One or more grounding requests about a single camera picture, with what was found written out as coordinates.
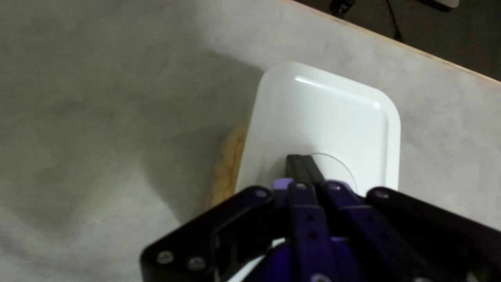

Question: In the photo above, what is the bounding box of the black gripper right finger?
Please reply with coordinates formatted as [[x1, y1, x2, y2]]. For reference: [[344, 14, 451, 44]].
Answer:
[[312, 155, 434, 282]]

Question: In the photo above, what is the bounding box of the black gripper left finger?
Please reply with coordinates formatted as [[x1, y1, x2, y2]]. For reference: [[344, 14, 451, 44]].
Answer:
[[287, 155, 335, 282]]

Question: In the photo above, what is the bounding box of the white container lid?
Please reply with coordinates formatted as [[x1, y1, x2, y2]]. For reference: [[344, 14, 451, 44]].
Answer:
[[236, 61, 401, 194]]

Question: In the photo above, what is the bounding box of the black cable on floor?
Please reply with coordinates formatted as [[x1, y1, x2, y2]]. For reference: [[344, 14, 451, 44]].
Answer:
[[327, 0, 406, 44]]

